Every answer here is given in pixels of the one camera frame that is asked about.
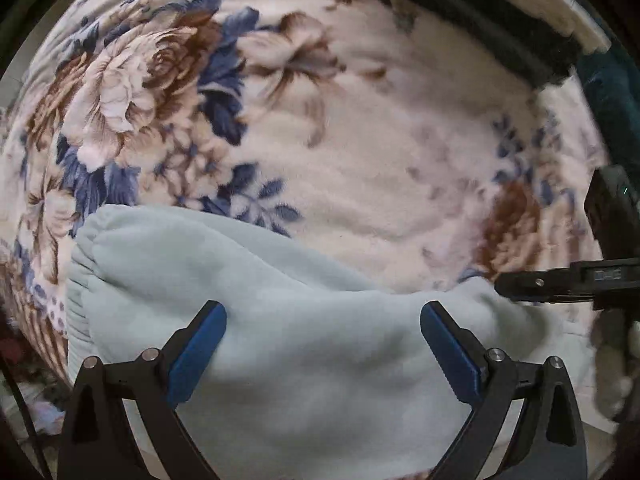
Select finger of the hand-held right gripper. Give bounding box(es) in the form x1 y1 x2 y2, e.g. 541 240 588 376
494 260 598 306

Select black cable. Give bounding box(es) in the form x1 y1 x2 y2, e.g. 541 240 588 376
0 360 53 480

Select dark teal cloth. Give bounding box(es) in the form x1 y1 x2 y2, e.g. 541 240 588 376
575 50 640 173

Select pale blue pants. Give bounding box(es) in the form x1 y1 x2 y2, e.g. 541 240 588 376
65 205 601 480

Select floral printed blanket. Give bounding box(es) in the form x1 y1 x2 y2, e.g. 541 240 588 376
0 0 621 413

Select person's right hand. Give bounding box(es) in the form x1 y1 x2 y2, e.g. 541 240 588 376
590 307 637 422

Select black cloth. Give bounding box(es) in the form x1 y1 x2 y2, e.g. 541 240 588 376
360 0 583 88

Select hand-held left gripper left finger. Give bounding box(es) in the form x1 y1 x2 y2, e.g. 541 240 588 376
57 300 228 480

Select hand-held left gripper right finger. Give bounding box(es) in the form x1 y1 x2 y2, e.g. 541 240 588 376
420 301 588 480

